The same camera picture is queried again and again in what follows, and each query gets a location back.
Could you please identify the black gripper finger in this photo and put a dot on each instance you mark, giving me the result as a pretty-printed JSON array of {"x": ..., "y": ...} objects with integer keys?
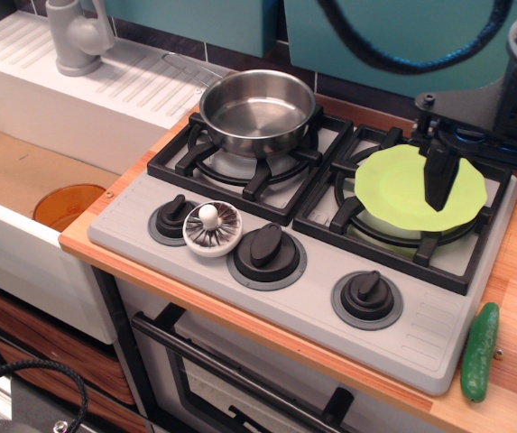
[{"x": 439, "y": 173}]

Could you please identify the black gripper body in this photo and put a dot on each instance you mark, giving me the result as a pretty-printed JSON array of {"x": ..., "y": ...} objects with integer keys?
[{"x": 478, "y": 122}]

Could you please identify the green toy pickle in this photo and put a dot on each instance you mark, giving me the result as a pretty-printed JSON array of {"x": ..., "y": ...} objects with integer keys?
[{"x": 479, "y": 353}]

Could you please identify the white toy mushroom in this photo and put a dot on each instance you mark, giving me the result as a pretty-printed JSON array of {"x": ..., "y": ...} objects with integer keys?
[{"x": 212, "y": 229}]

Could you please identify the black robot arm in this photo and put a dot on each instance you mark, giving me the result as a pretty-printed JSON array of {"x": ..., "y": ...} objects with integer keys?
[{"x": 425, "y": 131}]

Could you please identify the light green plate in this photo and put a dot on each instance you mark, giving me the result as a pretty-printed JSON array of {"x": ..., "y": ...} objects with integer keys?
[{"x": 390, "y": 184}]

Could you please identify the black right stove knob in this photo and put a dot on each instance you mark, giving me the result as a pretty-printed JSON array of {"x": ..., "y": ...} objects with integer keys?
[{"x": 367, "y": 300}]

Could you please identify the black stove knob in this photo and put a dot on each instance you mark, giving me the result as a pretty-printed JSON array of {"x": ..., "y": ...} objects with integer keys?
[
  {"x": 166, "y": 221},
  {"x": 367, "y": 300},
  {"x": 267, "y": 259}
]

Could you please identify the grey toy stove top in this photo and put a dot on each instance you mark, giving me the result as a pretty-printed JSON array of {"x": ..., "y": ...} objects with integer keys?
[{"x": 337, "y": 254}]

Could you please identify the stainless steel pan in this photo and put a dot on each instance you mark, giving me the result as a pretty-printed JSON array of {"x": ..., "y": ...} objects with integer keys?
[{"x": 257, "y": 113}]

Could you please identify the black middle stove knob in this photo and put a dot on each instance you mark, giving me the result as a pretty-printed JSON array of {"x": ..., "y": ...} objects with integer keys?
[{"x": 267, "y": 259}]

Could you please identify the black left stove knob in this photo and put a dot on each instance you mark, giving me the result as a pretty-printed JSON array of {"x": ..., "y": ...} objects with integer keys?
[{"x": 166, "y": 221}]

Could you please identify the black right burner grate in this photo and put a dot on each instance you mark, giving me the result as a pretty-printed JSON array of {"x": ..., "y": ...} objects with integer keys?
[{"x": 457, "y": 259}]

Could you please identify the black burner grate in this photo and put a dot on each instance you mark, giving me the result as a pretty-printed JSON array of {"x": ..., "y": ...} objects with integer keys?
[
  {"x": 249, "y": 158},
  {"x": 457, "y": 259}
]

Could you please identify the black left burner grate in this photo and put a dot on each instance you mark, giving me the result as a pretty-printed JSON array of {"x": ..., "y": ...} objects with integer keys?
[{"x": 249, "y": 158}]

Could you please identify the silver screw on counter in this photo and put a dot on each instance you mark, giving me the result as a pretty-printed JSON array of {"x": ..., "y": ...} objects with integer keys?
[{"x": 498, "y": 354}]

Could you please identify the grey toy faucet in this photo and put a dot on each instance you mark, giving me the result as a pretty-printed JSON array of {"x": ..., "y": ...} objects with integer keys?
[{"x": 79, "y": 41}]

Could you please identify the orange translucent bowl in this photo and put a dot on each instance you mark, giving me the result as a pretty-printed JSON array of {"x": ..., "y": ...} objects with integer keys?
[{"x": 61, "y": 207}]

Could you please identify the white toy sink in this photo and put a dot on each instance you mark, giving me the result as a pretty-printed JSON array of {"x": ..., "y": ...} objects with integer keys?
[{"x": 57, "y": 131}]

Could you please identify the oven door with black handle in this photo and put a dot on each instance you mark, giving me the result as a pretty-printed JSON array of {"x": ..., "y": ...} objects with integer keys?
[{"x": 230, "y": 384}]

